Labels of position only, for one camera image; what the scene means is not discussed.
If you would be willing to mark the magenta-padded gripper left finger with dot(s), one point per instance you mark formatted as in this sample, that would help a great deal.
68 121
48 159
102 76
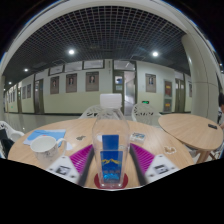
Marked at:
80 159

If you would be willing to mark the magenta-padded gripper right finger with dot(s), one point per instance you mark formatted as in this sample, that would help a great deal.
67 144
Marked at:
144 158

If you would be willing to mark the clear blue-labelled water bottle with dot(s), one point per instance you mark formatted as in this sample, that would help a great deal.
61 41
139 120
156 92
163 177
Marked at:
111 133

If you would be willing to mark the small dark flat object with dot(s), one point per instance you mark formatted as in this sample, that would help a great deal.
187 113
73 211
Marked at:
80 137

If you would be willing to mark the small printed card box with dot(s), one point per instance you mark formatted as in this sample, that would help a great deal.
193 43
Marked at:
138 136

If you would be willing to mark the flat round red coaster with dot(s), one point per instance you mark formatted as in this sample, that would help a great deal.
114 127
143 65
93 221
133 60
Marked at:
125 181

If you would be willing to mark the white ceramic mug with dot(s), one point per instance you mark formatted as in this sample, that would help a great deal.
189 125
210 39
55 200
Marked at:
45 150

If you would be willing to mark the light blue paper folder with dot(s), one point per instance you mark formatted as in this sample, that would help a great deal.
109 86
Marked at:
50 134

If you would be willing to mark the white plastic chair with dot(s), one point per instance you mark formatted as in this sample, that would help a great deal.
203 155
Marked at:
89 112
145 113
10 131

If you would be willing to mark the round wooden side table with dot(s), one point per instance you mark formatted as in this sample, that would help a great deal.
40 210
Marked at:
186 128

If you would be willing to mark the open dark-framed doorway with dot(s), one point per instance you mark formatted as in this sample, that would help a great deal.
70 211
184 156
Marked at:
129 93

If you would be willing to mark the small black device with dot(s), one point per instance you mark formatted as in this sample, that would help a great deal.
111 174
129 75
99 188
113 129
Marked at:
212 126

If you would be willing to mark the person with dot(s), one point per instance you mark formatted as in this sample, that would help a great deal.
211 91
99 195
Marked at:
221 110

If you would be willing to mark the white round column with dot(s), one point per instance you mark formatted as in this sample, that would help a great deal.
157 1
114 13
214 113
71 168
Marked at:
201 80

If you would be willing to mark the round ceiling lights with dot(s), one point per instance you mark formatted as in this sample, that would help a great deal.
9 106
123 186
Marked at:
71 52

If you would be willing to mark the framed wall pictures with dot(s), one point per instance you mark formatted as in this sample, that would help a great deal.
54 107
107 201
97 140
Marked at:
92 81

